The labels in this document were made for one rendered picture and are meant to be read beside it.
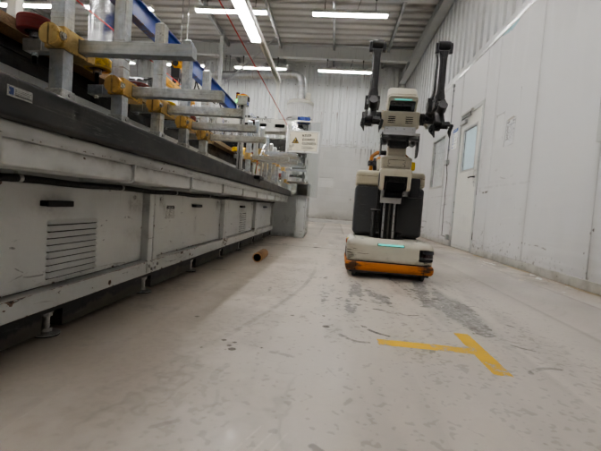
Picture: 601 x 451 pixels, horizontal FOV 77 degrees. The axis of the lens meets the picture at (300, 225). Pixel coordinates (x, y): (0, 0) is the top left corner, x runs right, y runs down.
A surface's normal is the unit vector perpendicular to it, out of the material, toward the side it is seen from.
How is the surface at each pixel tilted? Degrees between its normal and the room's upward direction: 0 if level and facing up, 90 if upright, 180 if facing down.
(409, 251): 90
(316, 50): 90
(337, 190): 90
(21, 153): 90
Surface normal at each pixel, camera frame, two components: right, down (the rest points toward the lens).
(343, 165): -0.08, 0.04
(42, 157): 0.99, 0.07
